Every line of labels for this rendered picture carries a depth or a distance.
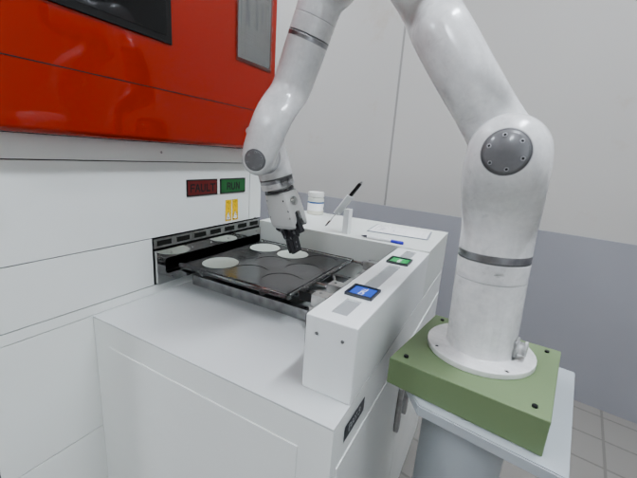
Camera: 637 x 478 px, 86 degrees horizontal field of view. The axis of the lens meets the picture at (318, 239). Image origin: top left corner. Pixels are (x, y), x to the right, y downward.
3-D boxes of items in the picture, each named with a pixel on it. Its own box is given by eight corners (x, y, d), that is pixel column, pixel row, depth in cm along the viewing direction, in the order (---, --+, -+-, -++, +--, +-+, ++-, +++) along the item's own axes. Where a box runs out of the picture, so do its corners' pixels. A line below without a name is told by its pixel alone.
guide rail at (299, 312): (192, 284, 102) (192, 274, 101) (197, 282, 103) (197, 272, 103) (346, 335, 79) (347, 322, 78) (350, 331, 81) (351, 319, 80)
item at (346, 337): (300, 385, 61) (305, 313, 57) (392, 290, 108) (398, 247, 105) (349, 407, 56) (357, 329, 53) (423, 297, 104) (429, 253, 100)
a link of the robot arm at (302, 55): (319, 35, 63) (267, 184, 75) (331, 48, 78) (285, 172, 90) (275, 15, 63) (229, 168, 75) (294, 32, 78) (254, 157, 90)
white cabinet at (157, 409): (117, 577, 99) (91, 318, 80) (296, 391, 182) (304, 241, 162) (308, 771, 70) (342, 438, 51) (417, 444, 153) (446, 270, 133)
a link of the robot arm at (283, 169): (286, 177, 80) (295, 171, 89) (272, 119, 76) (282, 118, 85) (253, 184, 82) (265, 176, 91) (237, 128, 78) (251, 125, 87)
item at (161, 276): (154, 284, 93) (153, 249, 91) (256, 249, 131) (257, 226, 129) (158, 284, 93) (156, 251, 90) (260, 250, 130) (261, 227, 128)
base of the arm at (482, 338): (543, 349, 68) (561, 258, 64) (525, 395, 53) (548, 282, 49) (446, 319, 79) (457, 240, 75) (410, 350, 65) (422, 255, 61)
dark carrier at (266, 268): (184, 265, 96) (184, 263, 95) (262, 242, 125) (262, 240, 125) (287, 296, 80) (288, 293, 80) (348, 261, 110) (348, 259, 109)
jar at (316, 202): (303, 213, 149) (305, 192, 147) (312, 211, 155) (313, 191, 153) (318, 215, 146) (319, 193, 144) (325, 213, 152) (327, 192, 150)
